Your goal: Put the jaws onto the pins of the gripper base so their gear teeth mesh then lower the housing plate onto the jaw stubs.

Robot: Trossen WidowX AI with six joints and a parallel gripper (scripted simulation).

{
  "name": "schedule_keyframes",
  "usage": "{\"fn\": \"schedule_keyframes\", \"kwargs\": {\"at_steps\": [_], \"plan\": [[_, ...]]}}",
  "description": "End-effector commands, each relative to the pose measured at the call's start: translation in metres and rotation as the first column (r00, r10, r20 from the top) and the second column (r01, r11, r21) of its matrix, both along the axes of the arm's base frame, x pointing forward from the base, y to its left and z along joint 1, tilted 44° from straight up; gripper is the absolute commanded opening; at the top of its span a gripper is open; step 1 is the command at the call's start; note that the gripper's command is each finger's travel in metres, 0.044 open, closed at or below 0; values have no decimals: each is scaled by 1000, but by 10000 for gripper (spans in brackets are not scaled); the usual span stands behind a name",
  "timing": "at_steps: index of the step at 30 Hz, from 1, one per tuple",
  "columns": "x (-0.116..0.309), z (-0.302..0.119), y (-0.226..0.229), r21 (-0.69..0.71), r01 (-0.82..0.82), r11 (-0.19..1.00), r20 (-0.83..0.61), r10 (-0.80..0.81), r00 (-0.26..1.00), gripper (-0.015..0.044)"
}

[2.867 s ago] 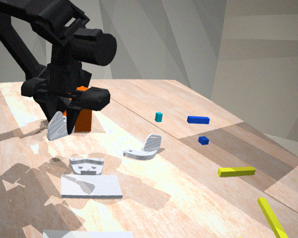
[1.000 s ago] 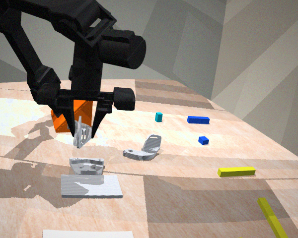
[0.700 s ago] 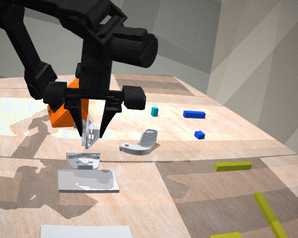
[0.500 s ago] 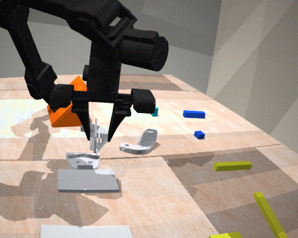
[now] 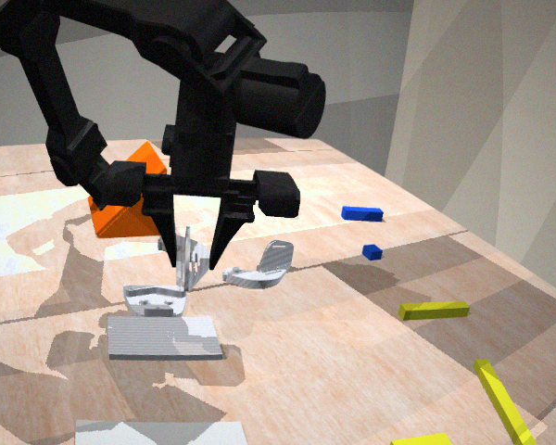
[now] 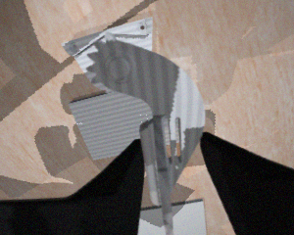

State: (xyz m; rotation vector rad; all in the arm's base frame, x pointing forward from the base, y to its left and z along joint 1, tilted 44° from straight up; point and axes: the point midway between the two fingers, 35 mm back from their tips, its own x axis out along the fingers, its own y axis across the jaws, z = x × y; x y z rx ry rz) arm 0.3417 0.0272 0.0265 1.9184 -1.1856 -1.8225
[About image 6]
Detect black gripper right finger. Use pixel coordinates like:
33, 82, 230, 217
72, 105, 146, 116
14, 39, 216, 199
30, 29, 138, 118
200, 132, 294, 235

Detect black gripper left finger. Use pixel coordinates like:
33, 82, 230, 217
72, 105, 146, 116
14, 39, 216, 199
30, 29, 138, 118
0, 139, 145, 235

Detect white flat rectangular plate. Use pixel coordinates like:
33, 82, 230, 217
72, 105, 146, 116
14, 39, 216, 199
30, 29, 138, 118
137, 198, 207, 235

